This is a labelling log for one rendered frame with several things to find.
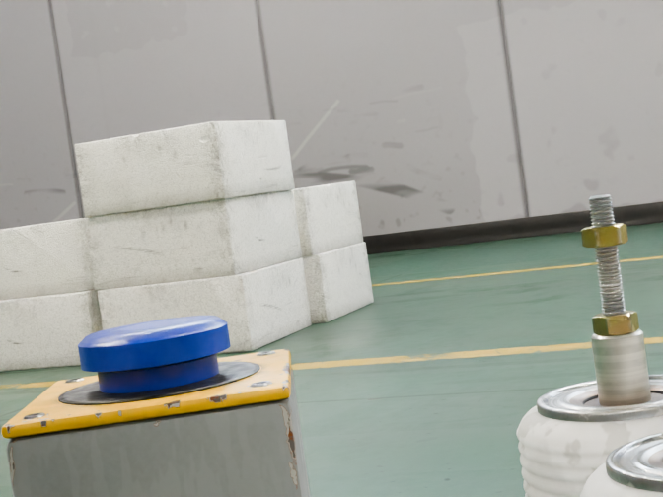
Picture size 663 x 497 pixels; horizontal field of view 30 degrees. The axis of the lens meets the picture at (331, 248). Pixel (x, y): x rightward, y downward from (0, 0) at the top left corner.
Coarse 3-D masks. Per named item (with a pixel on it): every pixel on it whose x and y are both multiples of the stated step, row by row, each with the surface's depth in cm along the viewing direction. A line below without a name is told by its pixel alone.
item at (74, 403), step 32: (288, 352) 36; (64, 384) 35; (96, 384) 34; (192, 384) 31; (224, 384) 31; (256, 384) 30; (288, 384) 30; (32, 416) 30; (64, 416) 29; (96, 416) 29; (128, 416) 29; (160, 416) 30
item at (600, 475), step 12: (600, 468) 43; (588, 480) 42; (600, 480) 41; (612, 480) 41; (588, 492) 41; (600, 492) 40; (612, 492) 40; (624, 492) 39; (636, 492) 39; (648, 492) 39; (660, 492) 39
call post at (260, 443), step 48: (96, 432) 29; (144, 432) 29; (192, 432) 30; (240, 432) 30; (288, 432) 30; (48, 480) 29; (96, 480) 29; (144, 480) 30; (192, 480) 30; (240, 480) 30; (288, 480) 30
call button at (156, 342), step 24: (96, 336) 32; (120, 336) 31; (144, 336) 31; (168, 336) 31; (192, 336) 31; (216, 336) 32; (96, 360) 31; (120, 360) 31; (144, 360) 31; (168, 360) 31; (192, 360) 32; (216, 360) 33; (120, 384) 32; (144, 384) 31; (168, 384) 31
